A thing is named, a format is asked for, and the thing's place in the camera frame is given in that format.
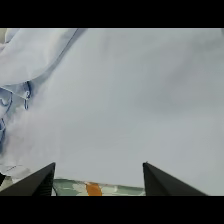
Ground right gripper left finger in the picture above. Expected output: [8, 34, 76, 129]
[0, 162, 57, 197]

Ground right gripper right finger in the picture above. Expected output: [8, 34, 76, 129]
[142, 161, 208, 197]

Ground white T-shirt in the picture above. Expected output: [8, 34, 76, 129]
[0, 27, 224, 197]

